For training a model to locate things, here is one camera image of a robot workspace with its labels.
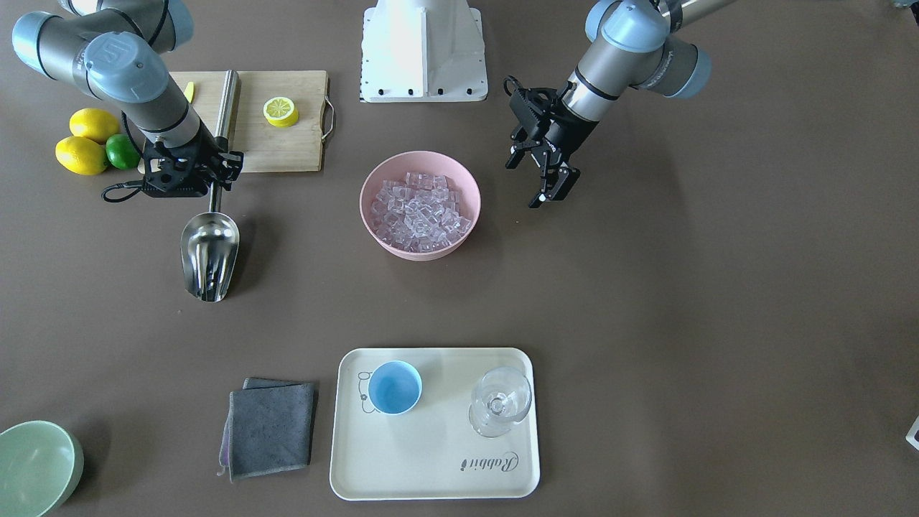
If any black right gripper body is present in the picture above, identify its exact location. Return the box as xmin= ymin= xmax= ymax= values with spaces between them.
xmin=141 ymin=132 xmax=244 ymax=197

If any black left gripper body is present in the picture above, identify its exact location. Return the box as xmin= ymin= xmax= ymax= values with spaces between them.
xmin=508 ymin=86 xmax=598 ymax=168

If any steel ice scoop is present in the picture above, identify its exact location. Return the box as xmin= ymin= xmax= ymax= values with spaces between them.
xmin=179 ymin=184 xmax=241 ymax=302

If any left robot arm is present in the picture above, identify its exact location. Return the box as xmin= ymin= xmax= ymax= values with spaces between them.
xmin=503 ymin=1 xmax=727 ymax=209

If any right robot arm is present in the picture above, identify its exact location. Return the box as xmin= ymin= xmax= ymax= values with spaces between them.
xmin=11 ymin=1 xmax=243 ymax=197

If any clear ice cubes pile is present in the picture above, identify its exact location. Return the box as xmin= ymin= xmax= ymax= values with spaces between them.
xmin=370 ymin=172 xmax=473 ymax=254

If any light blue cup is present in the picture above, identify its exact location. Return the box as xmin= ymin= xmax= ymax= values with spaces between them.
xmin=368 ymin=360 xmax=423 ymax=415

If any green lime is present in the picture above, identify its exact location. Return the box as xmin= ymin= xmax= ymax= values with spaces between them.
xmin=104 ymin=134 xmax=141 ymax=170

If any steel muddler black tip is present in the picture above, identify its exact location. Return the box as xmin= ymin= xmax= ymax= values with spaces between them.
xmin=214 ymin=70 xmax=239 ymax=145

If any yellow lemon near lime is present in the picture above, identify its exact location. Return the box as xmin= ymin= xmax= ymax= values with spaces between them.
xmin=68 ymin=108 xmax=121 ymax=144

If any half lemon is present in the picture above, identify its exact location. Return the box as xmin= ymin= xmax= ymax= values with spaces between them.
xmin=262 ymin=97 xmax=299 ymax=128

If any yellow lemon outer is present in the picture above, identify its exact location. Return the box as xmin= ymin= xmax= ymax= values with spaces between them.
xmin=55 ymin=136 xmax=110 ymax=176

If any pink bowl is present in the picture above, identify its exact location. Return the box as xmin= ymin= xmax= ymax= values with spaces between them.
xmin=359 ymin=151 xmax=480 ymax=261

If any bamboo cutting board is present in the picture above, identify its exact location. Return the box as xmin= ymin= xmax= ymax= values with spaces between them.
xmin=138 ymin=70 xmax=330 ymax=174

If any clear wine glass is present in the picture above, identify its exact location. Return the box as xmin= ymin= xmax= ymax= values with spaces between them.
xmin=468 ymin=366 xmax=533 ymax=439

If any grey folded cloth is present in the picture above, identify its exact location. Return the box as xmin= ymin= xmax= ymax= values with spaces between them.
xmin=218 ymin=377 xmax=318 ymax=482

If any cream rabbit tray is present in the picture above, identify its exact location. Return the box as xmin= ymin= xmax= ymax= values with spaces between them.
xmin=329 ymin=347 xmax=541 ymax=501

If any green ceramic bowl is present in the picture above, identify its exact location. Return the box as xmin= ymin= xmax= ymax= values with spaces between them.
xmin=1 ymin=420 xmax=83 ymax=516

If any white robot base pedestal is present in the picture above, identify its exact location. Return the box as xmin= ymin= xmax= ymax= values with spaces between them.
xmin=359 ymin=1 xmax=489 ymax=103

